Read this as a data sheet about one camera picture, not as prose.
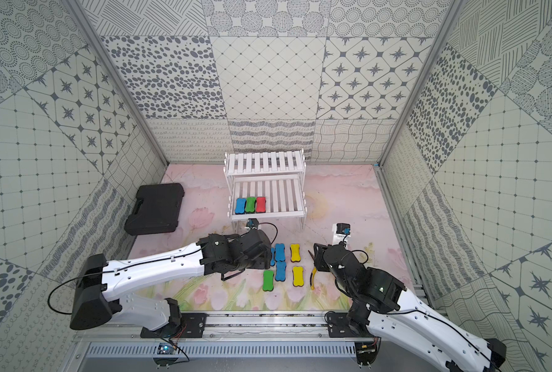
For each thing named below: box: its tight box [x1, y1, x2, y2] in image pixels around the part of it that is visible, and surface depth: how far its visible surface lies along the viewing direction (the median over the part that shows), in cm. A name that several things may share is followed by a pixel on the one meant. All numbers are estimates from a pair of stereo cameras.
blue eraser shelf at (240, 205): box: [234, 197, 247, 214], surface depth 90 cm
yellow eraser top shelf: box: [289, 243, 302, 263], surface depth 92 cm
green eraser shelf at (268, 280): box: [262, 269, 275, 292], surface depth 86 cm
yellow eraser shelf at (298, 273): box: [292, 265, 305, 287], surface depth 85 cm
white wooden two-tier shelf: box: [223, 148, 308, 233], surface depth 90 cm
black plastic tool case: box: [124, 182, 185, 236], surface depth 97 cm
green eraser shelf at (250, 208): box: [244, 196, 257, 214], surface depth 90 cm
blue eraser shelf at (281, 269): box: [274, 260, 287, 282], surface depth 87 cm
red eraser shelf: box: [255, 196, 266, 214], surface depth 90 cm
